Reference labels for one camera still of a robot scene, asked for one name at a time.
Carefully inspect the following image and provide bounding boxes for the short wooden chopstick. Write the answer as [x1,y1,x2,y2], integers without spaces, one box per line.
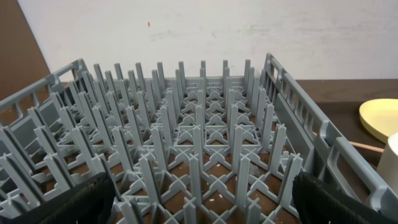
[312,131,385,154]

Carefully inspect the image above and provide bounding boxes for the yellow plate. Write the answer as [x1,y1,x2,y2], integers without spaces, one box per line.
[359,98,397,143]

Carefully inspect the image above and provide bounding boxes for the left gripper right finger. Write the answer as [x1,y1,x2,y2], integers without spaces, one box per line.
[292,172,397,224]

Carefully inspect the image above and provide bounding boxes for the white paper cup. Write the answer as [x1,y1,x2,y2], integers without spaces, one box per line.
[376,133,398,193]

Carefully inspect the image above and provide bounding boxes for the grey dish rack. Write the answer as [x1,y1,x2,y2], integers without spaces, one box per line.
[1,54,397,223]

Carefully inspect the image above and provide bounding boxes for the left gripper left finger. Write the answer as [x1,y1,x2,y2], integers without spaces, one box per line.
[1,172,116,224]

